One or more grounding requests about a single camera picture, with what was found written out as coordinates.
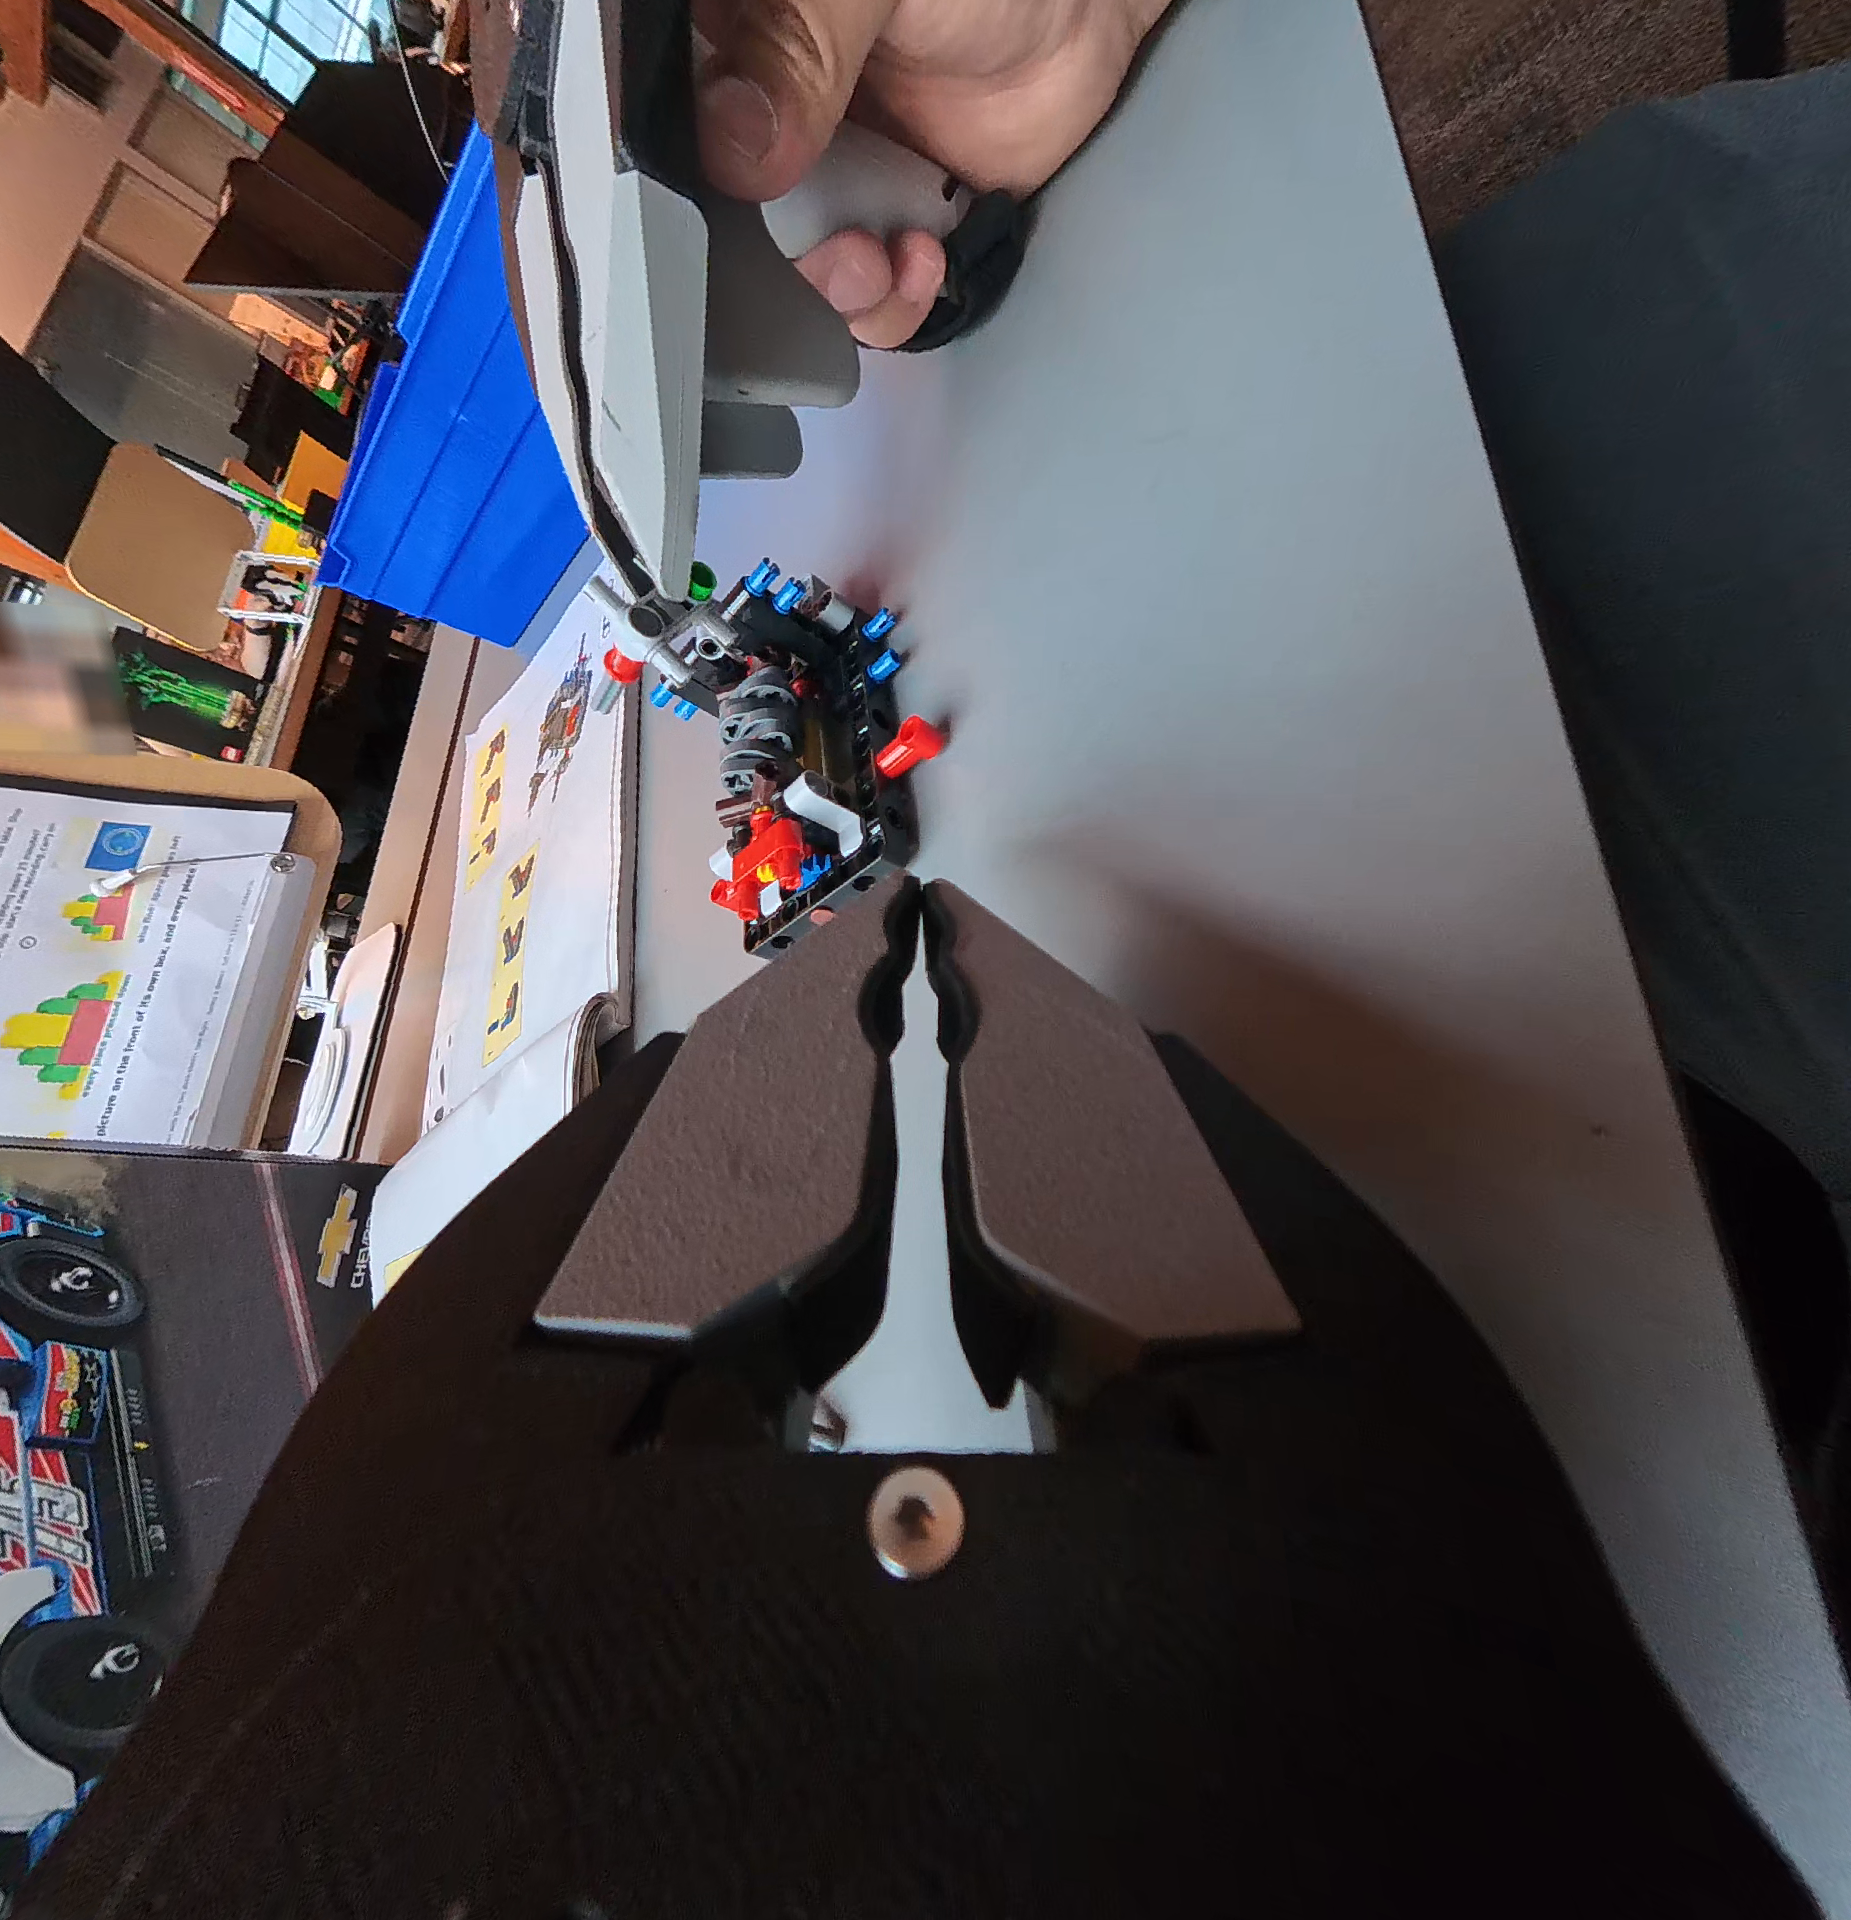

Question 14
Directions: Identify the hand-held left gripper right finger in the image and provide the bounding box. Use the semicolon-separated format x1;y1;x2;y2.
921;878;1304;1414

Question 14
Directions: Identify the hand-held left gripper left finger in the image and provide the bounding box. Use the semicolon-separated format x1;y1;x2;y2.
532;878;928;1414

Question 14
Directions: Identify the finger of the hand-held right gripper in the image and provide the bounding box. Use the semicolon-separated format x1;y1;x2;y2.
547;0;713;600
504;142;645;597

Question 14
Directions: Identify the grey lego connector piece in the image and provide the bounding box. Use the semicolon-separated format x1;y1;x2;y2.
593;559;733;724

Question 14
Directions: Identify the black frame lego assembly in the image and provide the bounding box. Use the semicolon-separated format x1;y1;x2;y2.
708;559;950;961

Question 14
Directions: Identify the open lego instruction booklet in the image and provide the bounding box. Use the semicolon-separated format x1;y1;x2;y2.
368;593;641;1308

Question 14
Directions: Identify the black lego set box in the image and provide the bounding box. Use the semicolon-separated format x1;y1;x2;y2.
0;1145;394;1920

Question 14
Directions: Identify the person's right hand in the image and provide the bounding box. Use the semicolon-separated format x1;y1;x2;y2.
692;0;1175;352

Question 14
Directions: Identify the blue plastic bin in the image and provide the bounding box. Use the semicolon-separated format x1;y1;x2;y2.
319;257;597;650
398;124;524;363

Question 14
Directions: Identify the window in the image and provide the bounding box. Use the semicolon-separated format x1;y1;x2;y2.
212;0;402;93

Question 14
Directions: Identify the dark brown panel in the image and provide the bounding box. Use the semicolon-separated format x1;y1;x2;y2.
183;59;470;294

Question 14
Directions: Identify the white tray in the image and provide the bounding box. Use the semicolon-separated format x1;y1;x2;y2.
302;918;402;1158

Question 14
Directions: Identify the tan chair back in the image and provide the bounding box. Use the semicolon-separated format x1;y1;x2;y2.
67;445;257;655

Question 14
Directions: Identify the tan board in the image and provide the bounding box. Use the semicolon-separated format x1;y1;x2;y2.
0;747;341;1158

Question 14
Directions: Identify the black monitor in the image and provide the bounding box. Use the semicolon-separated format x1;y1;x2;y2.
0;318;117;559

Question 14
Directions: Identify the black green printed box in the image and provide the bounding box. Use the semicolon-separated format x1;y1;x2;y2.
112;623;266;752

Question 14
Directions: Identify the printed instruction sheet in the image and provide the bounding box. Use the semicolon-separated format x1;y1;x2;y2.
0;771;300;1148

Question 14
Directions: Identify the person's dark grey trouser leg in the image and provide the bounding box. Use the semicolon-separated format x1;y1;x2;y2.
1441;66;1851;1501

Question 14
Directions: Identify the white cord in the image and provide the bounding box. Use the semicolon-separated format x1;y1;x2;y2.
89;846;300;903

